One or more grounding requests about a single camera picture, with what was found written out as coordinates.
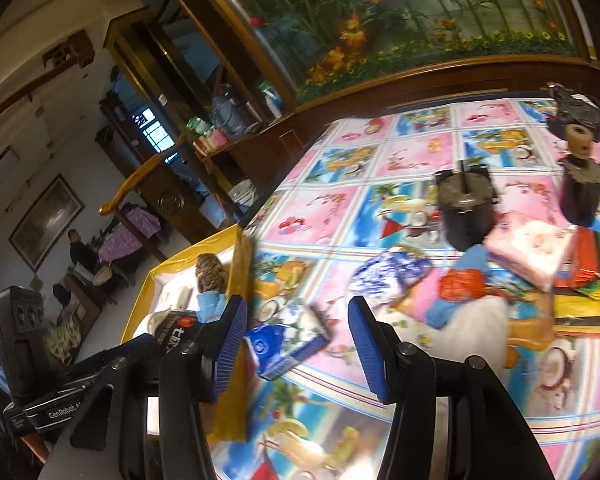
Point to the white soft cloth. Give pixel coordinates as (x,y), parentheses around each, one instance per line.
(475,330)

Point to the pink plastic container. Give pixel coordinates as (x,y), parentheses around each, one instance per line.
(212,137)

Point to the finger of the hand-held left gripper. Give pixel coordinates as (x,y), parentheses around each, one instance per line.
(130,347)

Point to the small red plastic bag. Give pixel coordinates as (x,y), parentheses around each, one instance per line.
(462,286)

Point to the black machine part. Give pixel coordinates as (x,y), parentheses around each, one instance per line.
(580,110)

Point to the black motor with shaft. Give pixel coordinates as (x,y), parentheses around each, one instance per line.
(467,210)

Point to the wooden framed aquarium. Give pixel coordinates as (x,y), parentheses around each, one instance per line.
(405,15)

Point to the framed wall painting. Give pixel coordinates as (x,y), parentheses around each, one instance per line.
(47,222)

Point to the blue knitted cloth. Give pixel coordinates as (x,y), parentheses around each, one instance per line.
(212,307)

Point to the pink tissue pack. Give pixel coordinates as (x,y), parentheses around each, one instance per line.
(530,250)

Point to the blue tissue packet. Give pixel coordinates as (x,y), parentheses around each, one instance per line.
(285,345)

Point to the wooden chair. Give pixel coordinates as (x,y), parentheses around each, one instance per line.
(140,200)

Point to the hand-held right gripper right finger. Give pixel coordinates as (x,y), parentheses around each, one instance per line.
(372,355)

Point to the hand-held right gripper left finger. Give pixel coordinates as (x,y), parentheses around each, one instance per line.
(227,350)

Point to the black motor with tan wheel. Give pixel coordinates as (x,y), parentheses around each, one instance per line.
(582,190)

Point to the blue white patterned packet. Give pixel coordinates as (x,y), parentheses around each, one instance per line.
(390,272)

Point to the yellow box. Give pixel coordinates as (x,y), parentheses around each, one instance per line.
(230,410)

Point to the black crab print packet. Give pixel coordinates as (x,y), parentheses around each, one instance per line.
(177,332)

